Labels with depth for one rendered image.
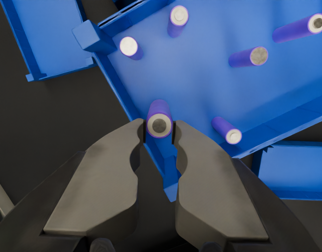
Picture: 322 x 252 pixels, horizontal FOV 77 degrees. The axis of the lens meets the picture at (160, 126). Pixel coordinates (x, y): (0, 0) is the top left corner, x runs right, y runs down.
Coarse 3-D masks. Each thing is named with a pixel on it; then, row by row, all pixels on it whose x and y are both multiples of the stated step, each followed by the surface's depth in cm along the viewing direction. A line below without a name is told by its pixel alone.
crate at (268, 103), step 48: (144, 0) 20; (192, 0) 24; (240, 0) 24; (288, 0) 24; (96, 48) 20; (144, 48) 25; (192, 48) 26; (240, 48) 26; (288, 48) 26; (144, 96) 27; (192, 96) 27; (240, 96) 27; (288, 96) 27; (144, 144) 23; (240, 144) 26
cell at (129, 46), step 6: (126, 36) 19; (120, 42) 19; (126, 42) 19; (132, 42) 19; (120, 48) 19; (126, 48) 19; (132, 48) 19; (138, 48) 20; (126, 54) 20; (132, 54) 20; (138, 54) 22
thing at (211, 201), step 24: (192, 144) 10; (216, 144) 10; (192, 168) 9; (216, 168) 9; (192, 192) 7; (216, 192) 7; (240, 192) 8; (192, 216) 7; (216, 216) 7; (240, 216) 7; (192, 240) 7; (216, 240) 6; (240, 240) 6; (264, 240) 6
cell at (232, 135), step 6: (216, 120) 26; (222, 120) 25; (216, 126) 25; (222, 126) 24; (228, 126) 23; (234, 126) 23; (222, 132) 23; (228, 132) 22; (234, 132) 22; (240, 132) 22; (228, 138) 22; (234, 138) 22; (240, 138) 22
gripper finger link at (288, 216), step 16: (240, 160) 9; (240, 176) 8; (256, 176) 8; (256, 192) 8; (272, 192) 8; (256, 208) 7; (272, 208) 7; (288, 208) 7; (272, 224) 6; (288, 224) 6; (272, 240) 6; (288, 240) 6; (304, 240) 6
